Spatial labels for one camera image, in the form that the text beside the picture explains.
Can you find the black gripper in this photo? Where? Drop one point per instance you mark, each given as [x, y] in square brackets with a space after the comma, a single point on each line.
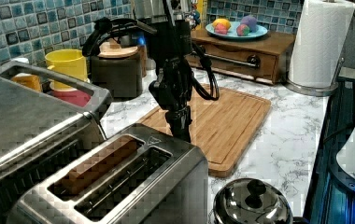
[172, 90]

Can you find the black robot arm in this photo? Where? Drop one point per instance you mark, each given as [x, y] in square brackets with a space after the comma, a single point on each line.
[167, 47]

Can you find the bread slice in toaster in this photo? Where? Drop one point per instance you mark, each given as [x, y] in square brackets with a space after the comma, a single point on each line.
[84, 174]

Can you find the stainless steel toaster oven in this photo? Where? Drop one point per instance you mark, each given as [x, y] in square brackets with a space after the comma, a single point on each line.
[39, 133]

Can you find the bamboo cutting board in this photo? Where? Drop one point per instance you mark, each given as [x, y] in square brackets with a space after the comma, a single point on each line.
[224, 128]

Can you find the dark canister with wooden lid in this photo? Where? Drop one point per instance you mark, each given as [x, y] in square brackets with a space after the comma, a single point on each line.
[118, 70]

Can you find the pink toy fruit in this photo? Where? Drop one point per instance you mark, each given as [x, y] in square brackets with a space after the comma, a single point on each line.
[220, 29]

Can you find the yellow toy fruit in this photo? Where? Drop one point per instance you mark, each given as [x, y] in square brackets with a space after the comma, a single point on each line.
[226, 23]

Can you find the red green toy fruit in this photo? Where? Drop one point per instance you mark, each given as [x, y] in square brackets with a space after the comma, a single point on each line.
[242, 30]

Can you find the steel pot lid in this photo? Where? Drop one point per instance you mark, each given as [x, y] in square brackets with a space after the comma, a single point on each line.
[251, 201]

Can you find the red bowl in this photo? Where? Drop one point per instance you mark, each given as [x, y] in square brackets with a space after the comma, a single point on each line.
[69, 94]

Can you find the purple toy fruit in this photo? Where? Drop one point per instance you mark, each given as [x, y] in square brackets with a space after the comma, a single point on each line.
[251, 22]

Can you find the yellow mug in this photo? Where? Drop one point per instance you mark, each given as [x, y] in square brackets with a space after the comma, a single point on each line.
[69, 62]

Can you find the steel paper towel holder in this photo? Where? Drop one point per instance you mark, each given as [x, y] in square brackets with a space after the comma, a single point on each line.
[312, 88]

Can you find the orange container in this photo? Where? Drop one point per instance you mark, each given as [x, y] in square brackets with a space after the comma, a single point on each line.
[30, 81]

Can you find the white paper towel roll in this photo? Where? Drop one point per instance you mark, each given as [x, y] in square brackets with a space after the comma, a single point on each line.
[320, 37]

